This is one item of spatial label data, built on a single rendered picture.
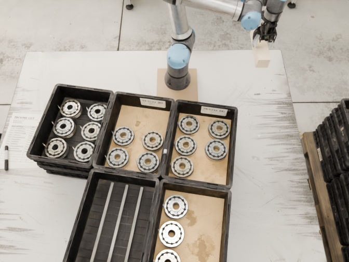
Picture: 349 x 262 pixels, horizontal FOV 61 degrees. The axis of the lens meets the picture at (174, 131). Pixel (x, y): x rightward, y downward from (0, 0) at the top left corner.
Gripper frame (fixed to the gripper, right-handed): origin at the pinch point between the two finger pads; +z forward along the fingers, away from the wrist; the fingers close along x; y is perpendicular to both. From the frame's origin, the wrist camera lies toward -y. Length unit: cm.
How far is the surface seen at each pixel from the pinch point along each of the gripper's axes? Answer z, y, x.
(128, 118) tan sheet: 12, 37, -68
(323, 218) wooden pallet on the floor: 82, 73, 52
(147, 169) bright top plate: 8, 65, -57
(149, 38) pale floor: 95, -98, -69
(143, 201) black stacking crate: 12, 79, -59
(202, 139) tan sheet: 12, 49, -32
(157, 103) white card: 5, 33, -53
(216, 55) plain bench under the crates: 24.6, -14.4, -19.2
